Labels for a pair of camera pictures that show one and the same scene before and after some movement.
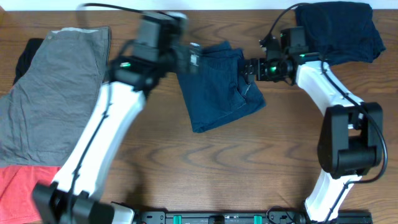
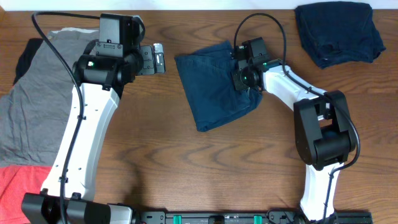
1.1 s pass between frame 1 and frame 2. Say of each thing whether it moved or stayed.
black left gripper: moved
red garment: stayed
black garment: stayed
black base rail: stayed
